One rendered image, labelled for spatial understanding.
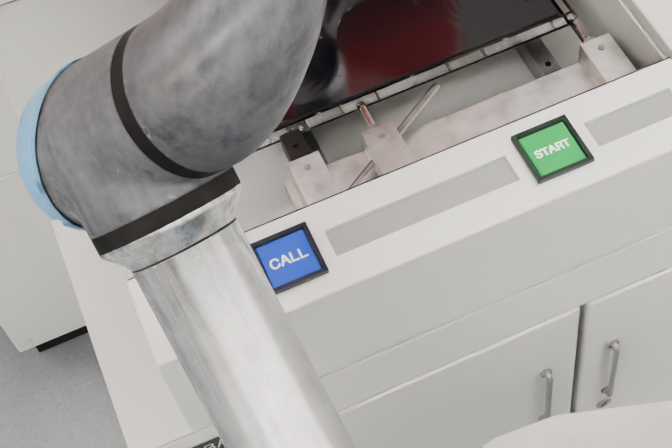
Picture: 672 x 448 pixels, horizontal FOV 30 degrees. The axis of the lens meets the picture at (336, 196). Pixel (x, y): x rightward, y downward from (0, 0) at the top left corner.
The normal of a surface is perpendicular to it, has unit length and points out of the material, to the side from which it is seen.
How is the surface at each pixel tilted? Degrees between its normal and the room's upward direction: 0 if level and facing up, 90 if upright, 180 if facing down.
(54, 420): 0
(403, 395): 90
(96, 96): 45
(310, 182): 0
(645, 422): 0
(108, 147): 68
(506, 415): 90
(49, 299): 90
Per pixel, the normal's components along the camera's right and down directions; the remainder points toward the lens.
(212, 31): -0.11, -0.22
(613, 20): -0.92, 0.38
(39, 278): 0.38, 0.74
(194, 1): -0.39, -0.44
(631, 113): -0.11, -0.55
